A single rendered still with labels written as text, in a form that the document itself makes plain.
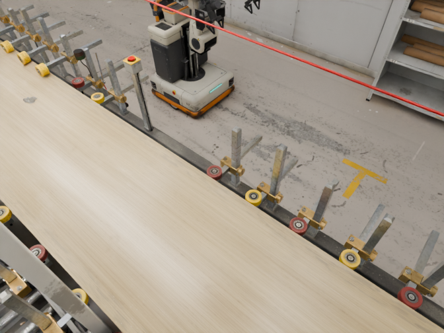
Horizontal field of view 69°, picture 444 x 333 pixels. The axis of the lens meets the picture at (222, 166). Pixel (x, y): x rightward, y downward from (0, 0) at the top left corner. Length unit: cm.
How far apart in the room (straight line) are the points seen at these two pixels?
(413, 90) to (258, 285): 302
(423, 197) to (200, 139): 198
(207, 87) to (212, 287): 227
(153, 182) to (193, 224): 33
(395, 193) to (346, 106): 112
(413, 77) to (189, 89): 236
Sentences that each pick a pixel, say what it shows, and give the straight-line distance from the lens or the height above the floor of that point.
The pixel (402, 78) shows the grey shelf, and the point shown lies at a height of 14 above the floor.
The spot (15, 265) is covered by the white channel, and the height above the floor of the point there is 147.
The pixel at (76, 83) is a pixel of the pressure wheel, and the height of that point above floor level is 91.
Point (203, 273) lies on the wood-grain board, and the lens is 140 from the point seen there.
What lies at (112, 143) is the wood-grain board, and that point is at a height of 90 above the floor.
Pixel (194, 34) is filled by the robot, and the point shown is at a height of 82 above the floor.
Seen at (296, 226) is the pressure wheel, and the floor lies 90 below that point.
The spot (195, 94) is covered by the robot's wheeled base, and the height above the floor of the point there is 28.
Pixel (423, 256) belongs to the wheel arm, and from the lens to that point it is 172.
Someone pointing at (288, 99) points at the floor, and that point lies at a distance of 363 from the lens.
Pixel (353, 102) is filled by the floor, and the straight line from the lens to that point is 376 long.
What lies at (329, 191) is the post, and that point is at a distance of 143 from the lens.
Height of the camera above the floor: 219
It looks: 49 degrees down
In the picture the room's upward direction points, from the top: 1 degrees counter-clockwise
